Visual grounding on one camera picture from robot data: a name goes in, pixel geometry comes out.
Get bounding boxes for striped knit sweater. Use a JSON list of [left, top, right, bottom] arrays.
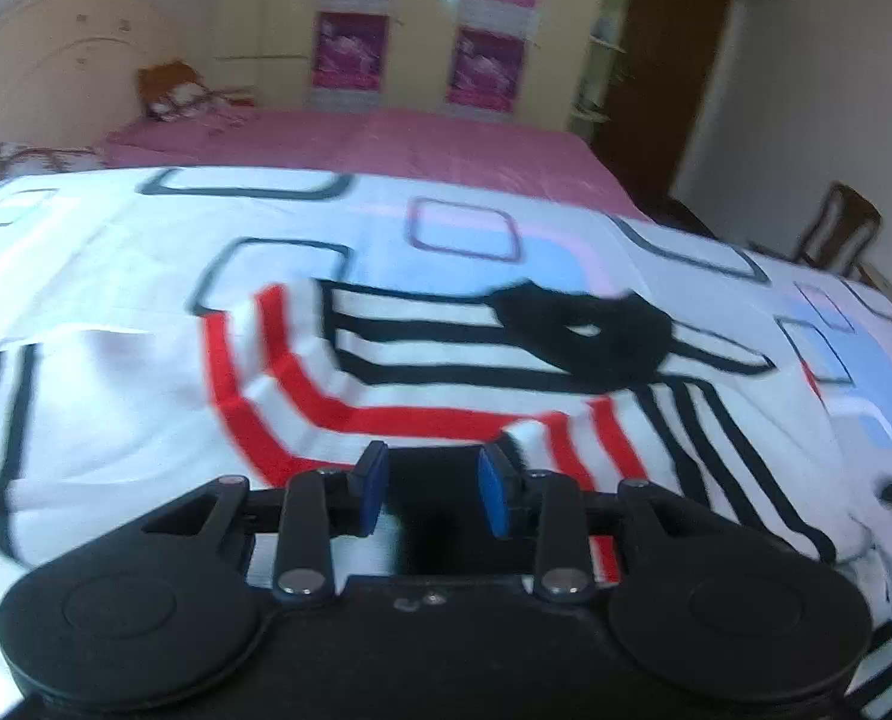
[[0, 280, 892, 718]]

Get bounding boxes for dark wooden chair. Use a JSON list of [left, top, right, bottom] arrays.
[[748, 180, 884, 281]]

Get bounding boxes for patterned white bed sheet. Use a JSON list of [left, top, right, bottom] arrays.
[[0, 164, 892, 720]]

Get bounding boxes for pink bed sheet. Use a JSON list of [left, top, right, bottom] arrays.
[[99, 106, 644, 220]]

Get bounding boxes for orange patterned pillow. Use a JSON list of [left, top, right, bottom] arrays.
[[135, 60, 256, 122]]

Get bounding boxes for lower right purple poster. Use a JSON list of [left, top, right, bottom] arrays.
[[446, 28, 525, 114]]

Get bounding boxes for lower left purple poster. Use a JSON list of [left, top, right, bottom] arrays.
[[313, 11, 389, 93]]

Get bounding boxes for white patterned pillow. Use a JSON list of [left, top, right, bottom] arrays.
[[0, 142, 107, 179]]

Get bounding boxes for cream built-in wardrobe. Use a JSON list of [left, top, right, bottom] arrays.
[[211, 0, 597, 130]]

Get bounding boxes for cream wooden headboard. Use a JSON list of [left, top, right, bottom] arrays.
[[0, 0, 182, 148]]

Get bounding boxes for dark brown wooden door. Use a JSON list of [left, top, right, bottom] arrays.
[[592, 0, 732, 218]]

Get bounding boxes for cream corner shelf unit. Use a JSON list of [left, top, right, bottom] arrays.
[[569, 0, 629, 145]]

